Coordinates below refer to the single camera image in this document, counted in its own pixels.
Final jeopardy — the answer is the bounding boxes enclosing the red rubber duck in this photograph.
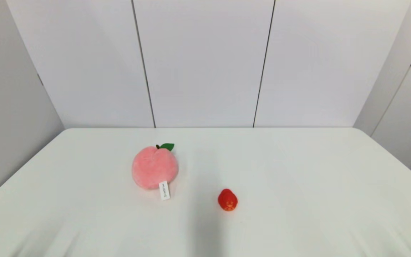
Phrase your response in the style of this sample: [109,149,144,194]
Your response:
[218,189,238,212]

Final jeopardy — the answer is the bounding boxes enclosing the pink plush peach toy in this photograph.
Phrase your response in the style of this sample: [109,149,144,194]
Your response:
[132,143,179,201]

